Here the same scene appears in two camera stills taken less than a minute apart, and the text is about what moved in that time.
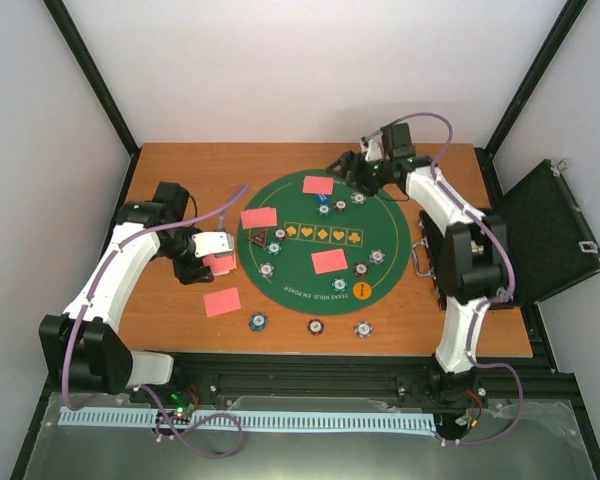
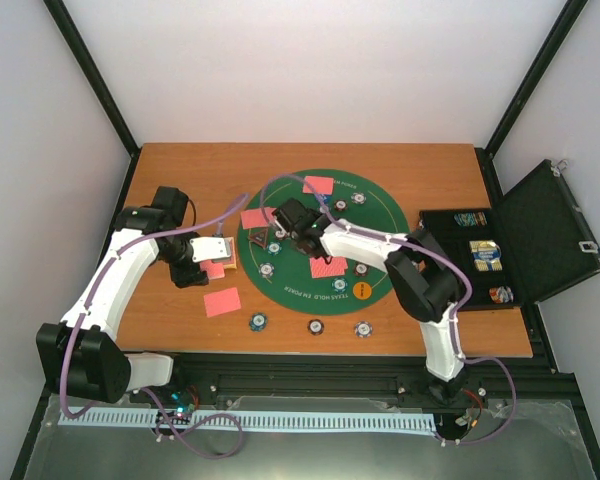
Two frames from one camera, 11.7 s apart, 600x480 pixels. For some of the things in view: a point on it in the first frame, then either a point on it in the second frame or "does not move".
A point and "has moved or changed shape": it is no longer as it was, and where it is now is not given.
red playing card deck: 220,264 has moved or changed shape
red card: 259,218 does not move
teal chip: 339,284 does not move
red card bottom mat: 329,261 does not move
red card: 221,302 does not move
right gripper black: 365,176 to 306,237
